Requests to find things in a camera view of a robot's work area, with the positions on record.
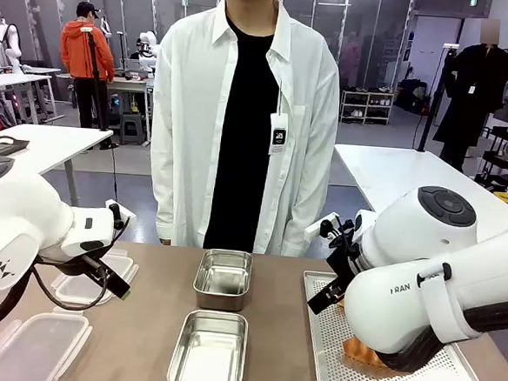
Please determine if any person in white shirt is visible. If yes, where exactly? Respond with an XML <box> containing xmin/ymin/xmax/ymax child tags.
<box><xmin>143</xmin><ymin>0</ymin><xmax>350</xmax><ymax>260</ymax></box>

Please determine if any rectangular steel container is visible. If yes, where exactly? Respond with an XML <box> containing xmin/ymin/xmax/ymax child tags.
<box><xmin>190</xmin><ymin>247</ymin><xmax>254</xmax><ymax>313</ymax></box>
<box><xmin>165</xmin><ymin>307</ymin><xmax>251</xmax><ymax>381</ymax></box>

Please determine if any person in black long coat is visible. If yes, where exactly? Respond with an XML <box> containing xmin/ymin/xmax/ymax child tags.
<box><xmin>429</xmin><ymin>14</ymin><xmax>508</xmax><ymax>175</ymax></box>

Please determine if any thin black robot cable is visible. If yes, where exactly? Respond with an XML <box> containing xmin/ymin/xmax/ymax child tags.
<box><xmin>27</xmin><ymin>252</ymin><xmax>113</xmax><ymax>315</ymax></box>

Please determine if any person in orange jacket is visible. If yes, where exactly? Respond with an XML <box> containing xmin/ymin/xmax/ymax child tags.
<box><xmin>54</xmin><ymin>0</ymin><xmax>123</xmax><ymax>132</ymax></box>

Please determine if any black pole stand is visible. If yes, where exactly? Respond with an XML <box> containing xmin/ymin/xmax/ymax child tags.
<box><xmin>417</xmin><ymin>42</ymin><xmax>460</xmax><ymax>156</ymax></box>

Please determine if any white shoe rack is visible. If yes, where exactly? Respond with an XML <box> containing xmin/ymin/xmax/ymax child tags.
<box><xmin>339</xmin><ymin>88</ymin><xmax>396</xmax><ymax>128</ymax></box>

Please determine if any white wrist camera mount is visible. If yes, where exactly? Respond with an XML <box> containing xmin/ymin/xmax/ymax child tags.
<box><xmin>303</xmin><ymin>210</ymin><xmax>340</xmax><ymax>246</ymax></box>
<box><xmin>102</xmin><ymin>197</ymin><xmax>138</xmax><ymax>236</ymax></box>

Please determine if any black flat device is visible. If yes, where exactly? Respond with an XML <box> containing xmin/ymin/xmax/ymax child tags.
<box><xmin>0</xmin><ymin>136</ymin><xmax>31</xmax><ymax>163</ymax></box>

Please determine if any white background work table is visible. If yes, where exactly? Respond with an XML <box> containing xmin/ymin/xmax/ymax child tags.
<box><xmin>0</xmin><ymin>63</ymin><xmax>70</xmax><ymax>123</ymax></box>

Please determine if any black wheeled cart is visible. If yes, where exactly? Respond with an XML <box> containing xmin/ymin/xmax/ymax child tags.
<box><xmin>475</xmin><ymin>124</ymin><xmax>508</xmax><ymax>192</ymax></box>

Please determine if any white table with black device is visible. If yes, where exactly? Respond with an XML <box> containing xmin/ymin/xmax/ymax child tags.
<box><xmin>0</xmin><ymin>120</ymin><xmax>115</xmax><ymax>210</ymax></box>

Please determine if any grey plastic stool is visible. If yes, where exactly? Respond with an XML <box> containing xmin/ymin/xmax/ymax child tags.
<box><xmin>117</xmin><ymin>111</ymin><xmax>150</xmax><ymax>147</ymax></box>

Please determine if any translucent plastic clip lid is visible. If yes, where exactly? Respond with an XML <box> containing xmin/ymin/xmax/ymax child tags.
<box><xmin>0</xmin><ymin>303</ymin><xmax>95</xmax><ymax>381</ymax></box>
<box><xmin>50</xmin><ymin>249</ymin><xmax>140</xmax><ymax>309</ymax></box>

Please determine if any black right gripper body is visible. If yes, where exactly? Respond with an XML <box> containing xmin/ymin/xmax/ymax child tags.
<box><xmin>323</xmin><ymin>219</ymin><xmax>365</xmax><ymax>291</ymax></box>

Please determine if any large white table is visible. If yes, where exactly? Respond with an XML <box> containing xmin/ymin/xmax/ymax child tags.
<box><xmin>328</xmin><ymin>142</ymin><xmax>508</xmax><ymax>229</ymax></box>

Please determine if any white name tag with lanyard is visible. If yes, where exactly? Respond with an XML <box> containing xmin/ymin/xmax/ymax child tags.
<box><xmin>267</xmin><ymin>80</ymin><xmax>294</xmax><ymax>158</ymax></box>

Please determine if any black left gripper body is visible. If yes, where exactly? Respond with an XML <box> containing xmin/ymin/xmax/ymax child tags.
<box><xmin>35</xmin><ymin>239</ymin><xmax>116</xmax><ymax>280</ymax></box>

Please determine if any golden croissant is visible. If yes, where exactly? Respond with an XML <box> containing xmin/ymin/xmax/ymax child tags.
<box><xmin>340</xmin><ymin>335</ymin><xmax>404</xmax><ymax>372</ymax></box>

